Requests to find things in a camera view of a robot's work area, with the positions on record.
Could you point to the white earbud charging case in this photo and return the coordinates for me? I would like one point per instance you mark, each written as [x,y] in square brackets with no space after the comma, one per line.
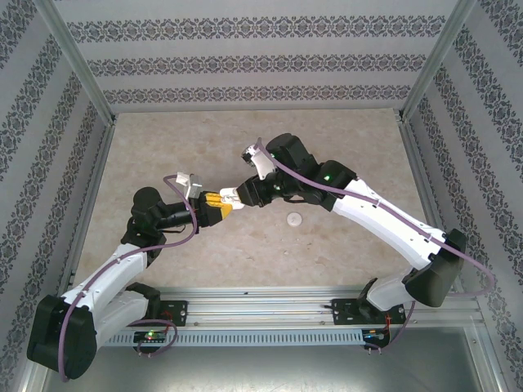
[229,192]

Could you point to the round white plastic disc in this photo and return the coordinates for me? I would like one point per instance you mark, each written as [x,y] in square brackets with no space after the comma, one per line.
[294,219]

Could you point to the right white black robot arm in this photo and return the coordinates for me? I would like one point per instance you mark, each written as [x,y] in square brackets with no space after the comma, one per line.
[380,220]

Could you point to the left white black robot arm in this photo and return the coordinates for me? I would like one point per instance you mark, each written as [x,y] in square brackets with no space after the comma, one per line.
[114,273]

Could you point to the controller board with green light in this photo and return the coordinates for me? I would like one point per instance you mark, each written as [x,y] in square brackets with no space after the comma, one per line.
[151,335]

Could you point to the grey sheet metal panel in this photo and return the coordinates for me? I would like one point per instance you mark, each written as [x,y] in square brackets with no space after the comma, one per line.
[261,367]

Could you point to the small controller board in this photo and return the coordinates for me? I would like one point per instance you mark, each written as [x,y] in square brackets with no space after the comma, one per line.
[376,335]

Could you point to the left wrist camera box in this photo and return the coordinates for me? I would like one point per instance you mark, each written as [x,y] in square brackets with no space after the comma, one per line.
[195,188]

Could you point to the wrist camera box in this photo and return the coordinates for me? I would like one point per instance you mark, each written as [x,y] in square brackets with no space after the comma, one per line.
[263,163]
[195,188]

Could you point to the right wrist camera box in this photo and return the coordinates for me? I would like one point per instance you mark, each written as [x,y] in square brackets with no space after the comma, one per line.
[263,163]

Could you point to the left aluminium side rail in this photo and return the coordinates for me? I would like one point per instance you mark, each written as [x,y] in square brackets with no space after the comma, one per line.
[97,175]

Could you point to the aluminium side rail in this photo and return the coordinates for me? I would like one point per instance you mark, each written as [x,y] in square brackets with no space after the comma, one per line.
[97,175]
[423,183]

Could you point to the left black mount plate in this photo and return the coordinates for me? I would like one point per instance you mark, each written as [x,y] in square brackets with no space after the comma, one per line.
[177,312]

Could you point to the black mount plate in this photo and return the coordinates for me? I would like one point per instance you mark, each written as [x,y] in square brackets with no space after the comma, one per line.
[177,312]
[341,312]

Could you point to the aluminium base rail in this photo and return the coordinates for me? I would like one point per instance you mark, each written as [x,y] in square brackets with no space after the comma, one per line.
[261,306]

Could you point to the right aluminium side rail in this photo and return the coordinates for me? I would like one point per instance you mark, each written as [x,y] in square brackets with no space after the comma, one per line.
[423,183]

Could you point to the right black mount plate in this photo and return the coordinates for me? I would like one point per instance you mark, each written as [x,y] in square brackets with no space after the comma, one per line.
[341,312]

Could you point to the left aluminium frame post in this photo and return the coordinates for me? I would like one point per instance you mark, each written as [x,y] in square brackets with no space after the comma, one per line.
[77,61]

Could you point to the aluminium frame post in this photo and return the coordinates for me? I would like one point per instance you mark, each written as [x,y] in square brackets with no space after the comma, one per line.
[77,61]
[437,61]

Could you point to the right aluminium frame post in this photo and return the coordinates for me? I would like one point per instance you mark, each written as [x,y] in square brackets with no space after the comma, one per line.
[437,61]

